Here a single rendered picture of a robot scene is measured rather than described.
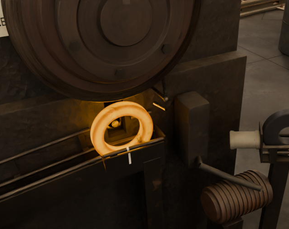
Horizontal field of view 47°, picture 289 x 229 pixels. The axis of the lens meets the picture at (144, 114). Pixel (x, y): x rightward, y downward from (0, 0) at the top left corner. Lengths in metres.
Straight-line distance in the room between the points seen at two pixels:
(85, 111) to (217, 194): 0.49
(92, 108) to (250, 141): 0.49
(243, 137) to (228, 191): 0.18
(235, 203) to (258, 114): 1.50
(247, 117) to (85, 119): 1.66
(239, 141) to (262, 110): 1.54
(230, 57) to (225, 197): 0.45
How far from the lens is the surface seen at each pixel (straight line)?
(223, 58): 1.14
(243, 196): 1.13
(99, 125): 0.93
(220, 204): 1.10
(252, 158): 2.11
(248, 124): 2.42
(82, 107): 0.97
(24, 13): 0.75
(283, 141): 1.11
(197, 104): 1.01
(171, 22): 0.77
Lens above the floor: 1.30
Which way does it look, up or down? 32 degrees down
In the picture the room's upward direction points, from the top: 4 degrees counter-clockwise
